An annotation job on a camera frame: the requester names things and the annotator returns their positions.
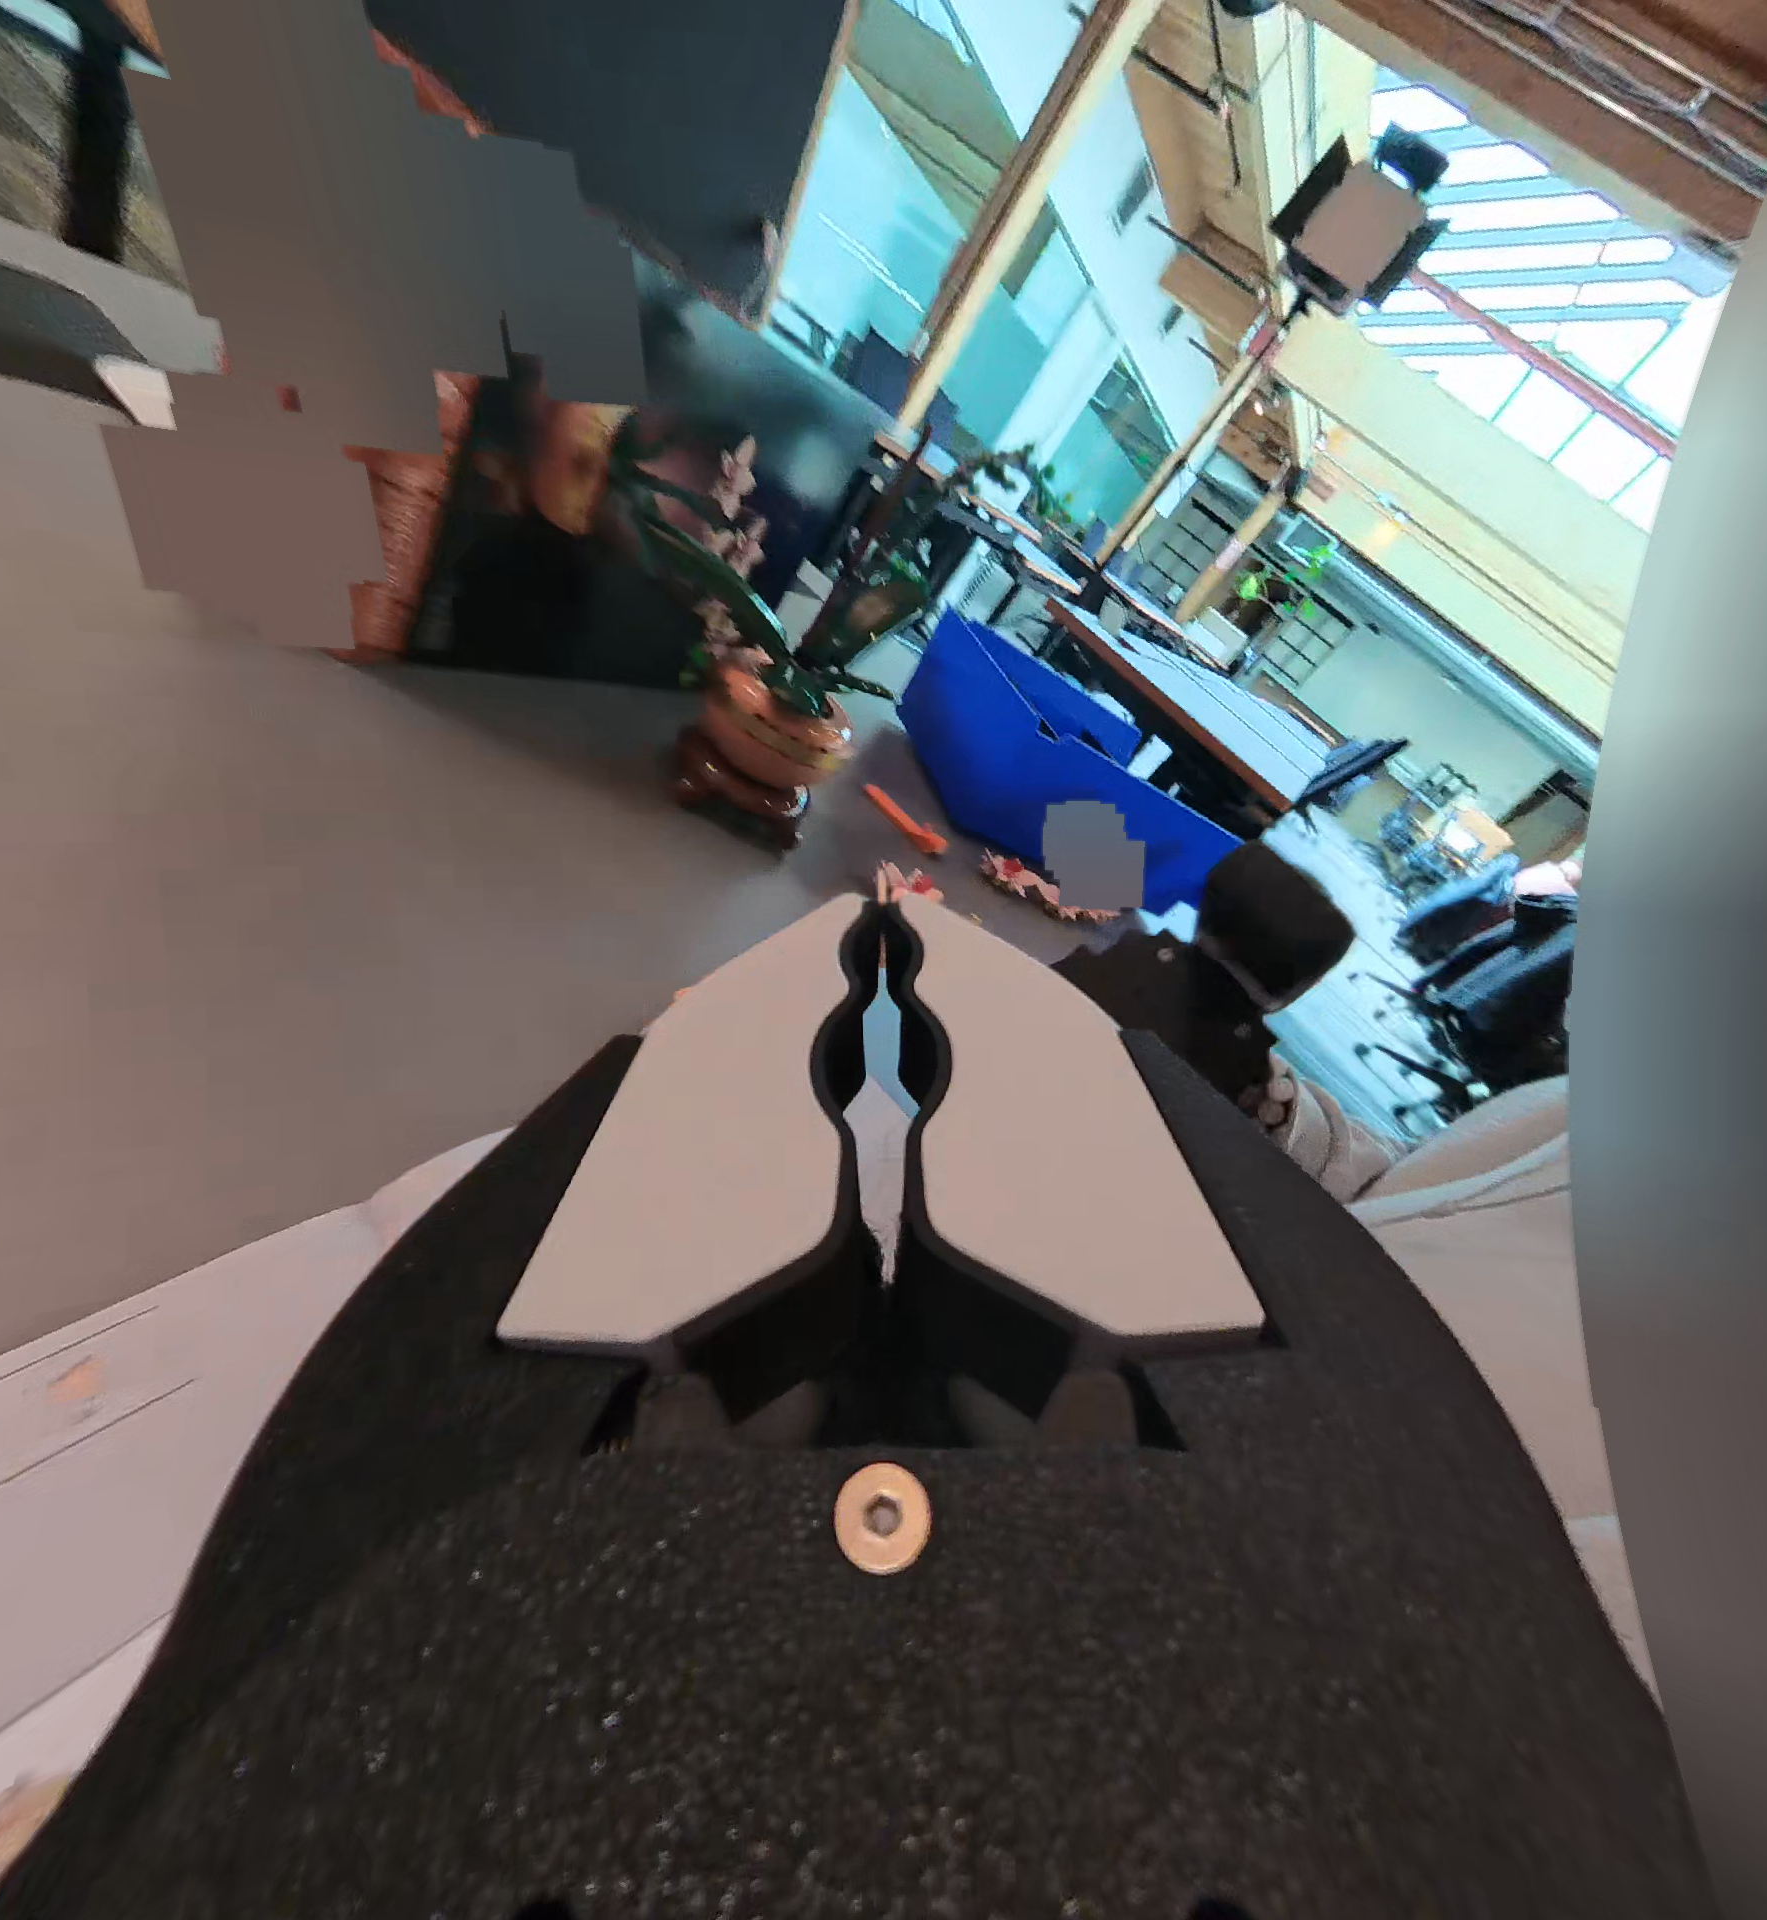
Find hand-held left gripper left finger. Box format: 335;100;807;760
498;897;888;1375

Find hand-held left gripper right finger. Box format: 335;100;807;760
895;898;1271;1348

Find wooden office table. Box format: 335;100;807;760
1041;593;1350;818

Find blue cardboard box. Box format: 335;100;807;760
899;607;1246;921

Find black office chairs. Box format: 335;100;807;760
1400;862;1583;1129

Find brick orchid model in pot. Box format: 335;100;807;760
605;428;1073;854

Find person's beige pants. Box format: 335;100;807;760
1348;1080;1652;1696

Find dark printed box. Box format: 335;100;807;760
350;366;705;692

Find orchid instruction booklet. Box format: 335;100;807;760
0;1129;525;1920

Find studio light panel on stand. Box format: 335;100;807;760
1245;126;1451;365

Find dark partition panel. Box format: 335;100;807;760
373;0;853;333

